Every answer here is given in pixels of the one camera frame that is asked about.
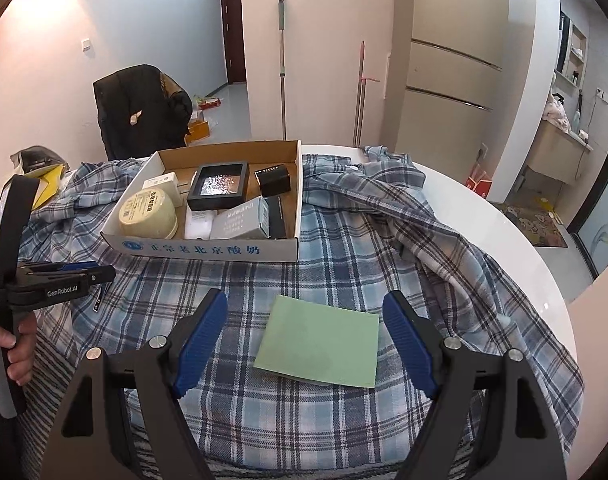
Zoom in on patterned floor mat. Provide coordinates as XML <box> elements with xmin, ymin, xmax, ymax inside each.
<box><xmin>499</xmin><ymin>202</ymin><xmax>569</xmax><ymax>247</ymax></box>

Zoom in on small black box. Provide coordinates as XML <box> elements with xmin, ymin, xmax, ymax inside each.
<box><xmin>254</xmin><ymin>164</ymin><xmax>291</xmax><ymax>198</ymax></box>

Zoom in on wall mirror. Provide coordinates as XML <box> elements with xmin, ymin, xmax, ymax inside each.
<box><xmin>558</xmin><ymin>10</ymin><xmax>571</xmax><ymax>73</ymax></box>

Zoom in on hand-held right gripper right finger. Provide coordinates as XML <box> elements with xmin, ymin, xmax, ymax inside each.
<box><xmin>382</xmin><ymin>290</ymin><xmax>567</xmax><ymax>480</ymax></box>

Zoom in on green notebook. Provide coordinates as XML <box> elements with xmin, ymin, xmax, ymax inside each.
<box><xmin>254</xmin><ymin>295</ymin><xmax>379</xmax><ymax>389</ymax></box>

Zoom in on red broom handle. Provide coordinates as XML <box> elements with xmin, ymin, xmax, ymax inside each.
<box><xmin>353</xmin><ymin>40</ymin><xmax>381</xmax><ymax>148</ymax></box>

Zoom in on small white box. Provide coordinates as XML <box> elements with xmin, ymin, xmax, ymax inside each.
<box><xmin>185</xmin><ymin>210</ymin><xmax>217</xmax><ymax>240</ymax></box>

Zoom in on shallow cardboard box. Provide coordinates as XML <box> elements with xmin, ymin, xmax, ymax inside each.
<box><xmin>100</xmin><ymin>140</ymin><xmax>303</xmax><ymax>263</ymax></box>

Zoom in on yellow cardboard box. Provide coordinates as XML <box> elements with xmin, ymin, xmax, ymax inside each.
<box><xmin>184</xmin><ymin>120</ymin><xmax>211</xmax><ymax>146</ymax></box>

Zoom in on wall niche shelf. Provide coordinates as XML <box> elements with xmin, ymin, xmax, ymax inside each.
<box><xmin>564</xmin><ymin>22</ymin><xmax>589</xmax><ymax>86</ymax></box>

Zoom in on blue plaid shirt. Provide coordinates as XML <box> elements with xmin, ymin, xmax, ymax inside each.
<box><xmin>18</xmin><ymin>145</ymin><xmax>585</xmax><ymax>480</ymax></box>

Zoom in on white power adapter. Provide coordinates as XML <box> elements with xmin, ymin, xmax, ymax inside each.
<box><xmin>142</xmin><ymin>172</ymin><xmax>182</xmax><ymax>208</ymax></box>

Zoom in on red cardboard box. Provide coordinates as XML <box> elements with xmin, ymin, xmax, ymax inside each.
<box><xmin>465</xmin><ymin>165</ymin><xmax>495</xmax><ymax>198</ymax></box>

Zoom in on long black printed box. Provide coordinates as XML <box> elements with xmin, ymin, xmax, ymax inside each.
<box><xmin>264</xmin><ymin>195</ymin><xmax>289</xmax><ymax>239</ymax></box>

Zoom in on pink plastic bag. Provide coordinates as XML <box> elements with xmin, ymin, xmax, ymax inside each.
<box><xmin>543</xmin><ymin>91</ymin><xmax>575</xmax><ymax>133</ymax></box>

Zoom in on person's left hand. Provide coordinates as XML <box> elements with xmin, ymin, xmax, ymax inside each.
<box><xmin>0</xmin><ymin>312</ymin><xmax>38</xmax><ymax>386</ymax></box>

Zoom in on beige refrigerator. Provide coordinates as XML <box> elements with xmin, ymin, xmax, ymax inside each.
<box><xmin>381</xmin><ymin>0</ymin><xmax>510</xmax><ymax>171</ymax></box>

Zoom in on brown chair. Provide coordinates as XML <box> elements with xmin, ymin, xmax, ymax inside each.
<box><xmin>160</xmin><ymin>72</ymin><xmax>191</xmax><ymax>101</ymax></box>

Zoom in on beige vanity cabinet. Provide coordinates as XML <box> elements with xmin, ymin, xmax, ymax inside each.
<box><xmin>526</xmin><ymin>120</ymin><xmax>595</xmax><ymax>181</ymax></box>

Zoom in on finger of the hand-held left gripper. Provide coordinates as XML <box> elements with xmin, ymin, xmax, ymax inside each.
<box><xmin>81</xmin><ymin>266</ymin><xmax>116</xmax><ymax>286</ymax></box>
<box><xmin>18</xmin><ymin>261</ymin><xmax>100</xmax><ymax>275</ymax></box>

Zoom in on frosted glass door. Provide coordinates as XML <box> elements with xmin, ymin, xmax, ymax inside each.
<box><xmin>566</xmin><ymin>150</ymin><xmax>608</xmax><ymax>281</ymax></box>

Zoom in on yellow bag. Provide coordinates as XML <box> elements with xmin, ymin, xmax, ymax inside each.
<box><xmin>31</xmin><ymin>166</ymin><xmax>67</xmax><ymax>208</ymax></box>

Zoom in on dark brown door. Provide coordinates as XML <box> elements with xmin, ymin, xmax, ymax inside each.
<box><xmin>220</xmin><ymin>0</ymin><xmax>247</xmax><ymax>84</ymax></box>

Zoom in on grey pouch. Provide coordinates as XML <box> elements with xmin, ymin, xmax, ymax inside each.
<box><xmin>11</xmin><ymin>146</ymin><xmax>69</xmax><ymax>171</ymax></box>

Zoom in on grey mop handle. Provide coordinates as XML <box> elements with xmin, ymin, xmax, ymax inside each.
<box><xmin>277</xmin><ymin>0</ymin><xmax>289</xmax><ymax>141</ymax></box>

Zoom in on grey medicine box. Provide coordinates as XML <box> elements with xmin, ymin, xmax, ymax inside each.
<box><xmin>209</xmin><ymin>197</ymin><xmax>269</xmax><ymax>240</ymax></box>

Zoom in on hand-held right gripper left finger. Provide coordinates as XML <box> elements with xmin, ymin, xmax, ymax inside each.
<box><xmin>46</xmin><ymin>288</ymin><xmax>229</xmax><ymax>480</ymax></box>

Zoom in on black frame display box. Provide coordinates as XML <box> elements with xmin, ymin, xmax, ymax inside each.
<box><xmin>186</xmin><ymin>161</ymin><xmax>249</xmax><ymax>212</ymax></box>

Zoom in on round cream container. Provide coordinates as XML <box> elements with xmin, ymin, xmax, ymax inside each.
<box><xmin>118</xmin><ymin>189</ymin><xmax>179</xmax><ymax>239</ymax></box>

